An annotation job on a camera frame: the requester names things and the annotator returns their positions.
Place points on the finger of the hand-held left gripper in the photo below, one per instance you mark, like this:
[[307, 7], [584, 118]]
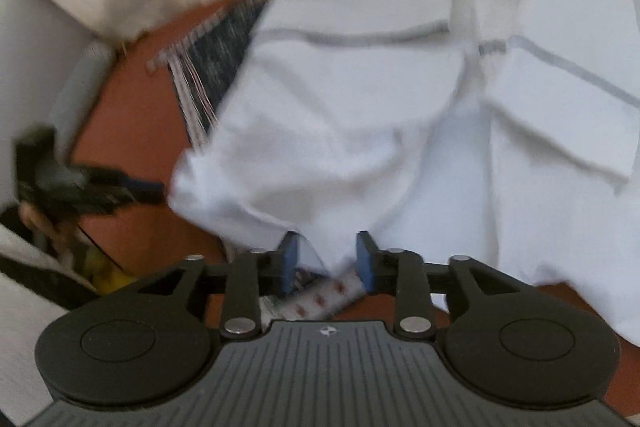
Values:
[[145, 193]]

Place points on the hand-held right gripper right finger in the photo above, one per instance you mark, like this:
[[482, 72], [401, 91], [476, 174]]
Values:
[[364, 262]]

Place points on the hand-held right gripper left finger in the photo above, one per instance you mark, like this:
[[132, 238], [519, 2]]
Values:
[[289, 257]]

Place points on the white garment with dark piping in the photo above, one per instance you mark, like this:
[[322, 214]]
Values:
[[350, 107]]

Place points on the person's left hand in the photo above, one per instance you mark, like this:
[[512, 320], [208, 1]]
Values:
[[42, 232]]

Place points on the brown bed sheet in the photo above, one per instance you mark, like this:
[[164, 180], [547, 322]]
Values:
[[140, 117]]

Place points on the yellow object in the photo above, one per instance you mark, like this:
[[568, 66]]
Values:
[[112, 279]]

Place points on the black clothing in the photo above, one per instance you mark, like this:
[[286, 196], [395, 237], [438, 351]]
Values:
[[50, 279]]

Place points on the grey bolster pillow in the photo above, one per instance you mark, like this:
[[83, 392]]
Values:
[[75, 97]]

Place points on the white fleece jacket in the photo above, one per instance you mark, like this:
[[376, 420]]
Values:
[[20, 332]]

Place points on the dark patterned blanket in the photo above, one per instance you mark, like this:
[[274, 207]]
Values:
[[220, 52]]

